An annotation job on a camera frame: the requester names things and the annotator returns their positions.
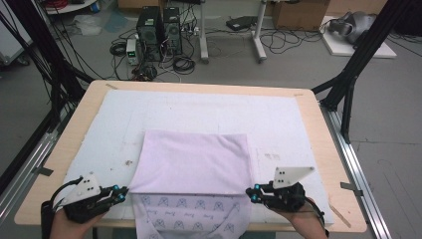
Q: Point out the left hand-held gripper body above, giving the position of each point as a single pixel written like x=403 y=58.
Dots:
x=84 y=199

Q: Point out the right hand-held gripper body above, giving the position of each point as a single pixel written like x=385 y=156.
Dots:
x=287 y=197

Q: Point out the pink printed towel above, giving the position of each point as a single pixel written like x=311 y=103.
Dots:
x=192 y=162

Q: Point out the person's right hand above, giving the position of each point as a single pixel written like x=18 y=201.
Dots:
x=308 y=222

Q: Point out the person's left hand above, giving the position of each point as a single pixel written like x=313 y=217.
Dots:
x=69 y=229

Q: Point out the person's blue trousers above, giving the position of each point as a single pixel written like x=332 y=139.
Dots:
x=258 y=235

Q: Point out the grey tape strip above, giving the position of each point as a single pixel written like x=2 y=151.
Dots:
x=43 y=171
x=350 y=187

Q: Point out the white foam mat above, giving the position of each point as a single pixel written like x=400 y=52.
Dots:
x=199 y=109

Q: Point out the brown tape piece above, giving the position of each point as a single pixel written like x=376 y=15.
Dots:
x=111 y=86

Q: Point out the white power supply unit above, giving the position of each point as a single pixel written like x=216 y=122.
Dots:
x=132 y=53

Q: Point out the white floor board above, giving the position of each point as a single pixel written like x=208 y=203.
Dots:
x=341 y=49

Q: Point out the white metal stand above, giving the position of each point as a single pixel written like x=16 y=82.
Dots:
x=203 y=43

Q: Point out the black computer tower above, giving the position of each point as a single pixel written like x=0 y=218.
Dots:
x=149 y=30
x=172 y=33

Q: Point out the clear plastic bag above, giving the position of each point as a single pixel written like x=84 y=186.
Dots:
x=88 y=26

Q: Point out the black flat device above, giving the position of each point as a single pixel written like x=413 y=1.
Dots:
x=240 y=23

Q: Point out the teal floor sheet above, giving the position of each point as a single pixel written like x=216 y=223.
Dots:
x=116 y=22

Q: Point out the white cabinet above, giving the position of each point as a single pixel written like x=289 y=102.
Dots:
x=10 y=40

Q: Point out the large cardboard box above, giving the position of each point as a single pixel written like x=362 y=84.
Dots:
x=298 y=15

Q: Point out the grey rounded device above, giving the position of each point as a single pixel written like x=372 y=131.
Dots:
x=356 y=25

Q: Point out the small cardboard box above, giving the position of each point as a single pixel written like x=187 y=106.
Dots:
x=132 y=3

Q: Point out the white round table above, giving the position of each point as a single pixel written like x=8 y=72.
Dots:
x=73 y=7

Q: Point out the aluminium rail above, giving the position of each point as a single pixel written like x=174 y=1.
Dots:
x=23 y=179
x=346 y=156

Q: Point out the black metal frame post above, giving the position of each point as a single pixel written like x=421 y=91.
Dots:
x=365 y=46
x=43 y=40

